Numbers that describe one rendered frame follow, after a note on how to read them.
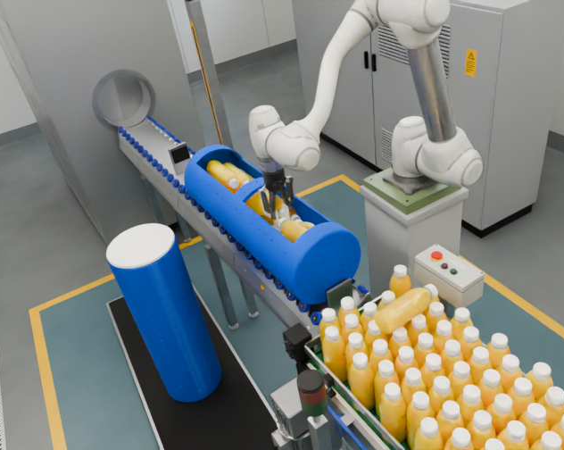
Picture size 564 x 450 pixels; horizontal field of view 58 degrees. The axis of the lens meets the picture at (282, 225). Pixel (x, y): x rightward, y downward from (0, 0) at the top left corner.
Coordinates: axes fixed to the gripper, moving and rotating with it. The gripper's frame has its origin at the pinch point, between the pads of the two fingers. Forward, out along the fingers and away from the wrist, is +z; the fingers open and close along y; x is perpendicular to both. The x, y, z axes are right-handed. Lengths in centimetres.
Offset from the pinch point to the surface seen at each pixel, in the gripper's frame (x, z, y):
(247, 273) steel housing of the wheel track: -15.4, 31.0, 12.0
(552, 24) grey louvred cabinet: -30, -9, -194
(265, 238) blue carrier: 6.1, 0.9, 10.7
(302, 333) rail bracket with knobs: 35.4, 18.1, 17.9
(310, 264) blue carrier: 25.5, 2.9, 5.9
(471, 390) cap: 85, 8, 0
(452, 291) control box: 56, 12, -25
